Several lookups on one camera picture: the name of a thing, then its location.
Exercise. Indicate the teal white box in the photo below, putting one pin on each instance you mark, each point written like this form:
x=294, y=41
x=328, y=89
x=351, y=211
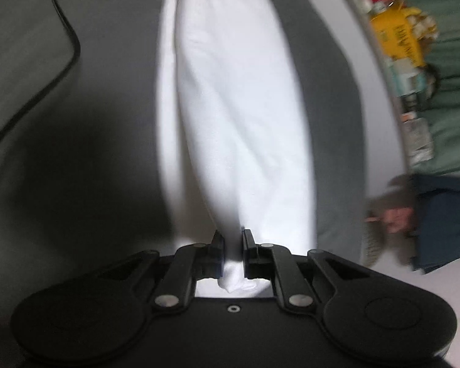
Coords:
x=408, y=79

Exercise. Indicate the white garment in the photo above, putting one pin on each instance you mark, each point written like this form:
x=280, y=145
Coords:
x=234, y=147

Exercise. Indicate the pink hanging cloth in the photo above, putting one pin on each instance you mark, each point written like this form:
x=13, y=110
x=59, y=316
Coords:
x=398, y=220

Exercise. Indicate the grey bed sheet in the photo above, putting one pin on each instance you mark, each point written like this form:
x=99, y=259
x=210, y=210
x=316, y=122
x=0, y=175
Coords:
x=80, y=183

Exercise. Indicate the clear plastic container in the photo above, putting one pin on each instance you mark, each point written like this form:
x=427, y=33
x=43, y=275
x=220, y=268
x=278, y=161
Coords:
x=419, y=142

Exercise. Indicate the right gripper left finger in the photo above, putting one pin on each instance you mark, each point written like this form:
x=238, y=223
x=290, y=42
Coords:
x=190, y=264

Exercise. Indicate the dark teal hanging jacket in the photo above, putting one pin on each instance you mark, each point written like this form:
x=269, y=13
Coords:
x=437, y=221

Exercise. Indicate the woven grey basket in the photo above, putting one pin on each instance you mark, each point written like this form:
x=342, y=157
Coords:
x=375, y=238

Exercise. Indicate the yellow cardboard box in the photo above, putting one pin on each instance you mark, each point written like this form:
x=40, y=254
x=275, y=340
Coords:
x=395, y=33

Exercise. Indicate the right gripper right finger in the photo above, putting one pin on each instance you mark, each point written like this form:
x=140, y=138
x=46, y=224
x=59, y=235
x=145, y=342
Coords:
x=290, y=289

